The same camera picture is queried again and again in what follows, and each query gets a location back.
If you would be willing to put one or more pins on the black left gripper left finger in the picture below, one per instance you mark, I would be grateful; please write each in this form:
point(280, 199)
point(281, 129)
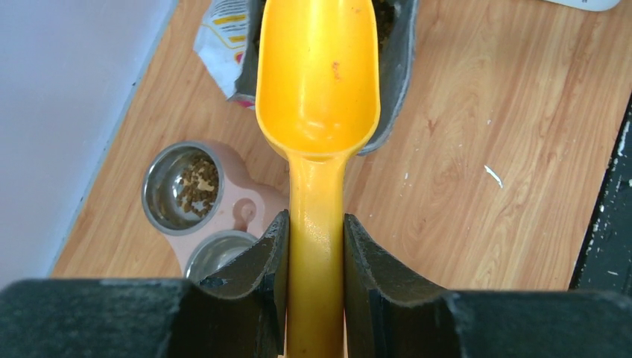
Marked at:
point(238, 311)

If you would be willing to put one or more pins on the yellow food scoop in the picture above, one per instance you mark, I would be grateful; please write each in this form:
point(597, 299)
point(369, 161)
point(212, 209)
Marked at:
point(317, 103)

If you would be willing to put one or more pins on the pink double bowl stand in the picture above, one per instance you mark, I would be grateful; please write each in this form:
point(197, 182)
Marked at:
point(245, 205)

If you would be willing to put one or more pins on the white metronome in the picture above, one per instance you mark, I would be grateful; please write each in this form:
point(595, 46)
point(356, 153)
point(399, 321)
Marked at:
point(588, 5)

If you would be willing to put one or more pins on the steel bowl far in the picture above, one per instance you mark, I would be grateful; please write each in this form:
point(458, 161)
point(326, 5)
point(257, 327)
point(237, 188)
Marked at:
point(182, 188)

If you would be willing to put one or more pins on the pet food bag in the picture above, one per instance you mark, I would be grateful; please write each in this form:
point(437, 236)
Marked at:
point(228, 38)

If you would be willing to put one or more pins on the steel bowl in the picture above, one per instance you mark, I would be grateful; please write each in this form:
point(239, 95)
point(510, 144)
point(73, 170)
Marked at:
point(182, 188)
point(215, 251)

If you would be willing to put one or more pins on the steel bowl near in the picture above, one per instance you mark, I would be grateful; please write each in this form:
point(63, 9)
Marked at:
point(215, 251)

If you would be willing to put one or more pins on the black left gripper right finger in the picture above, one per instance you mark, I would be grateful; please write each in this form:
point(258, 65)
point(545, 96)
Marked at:
point(392, 311)

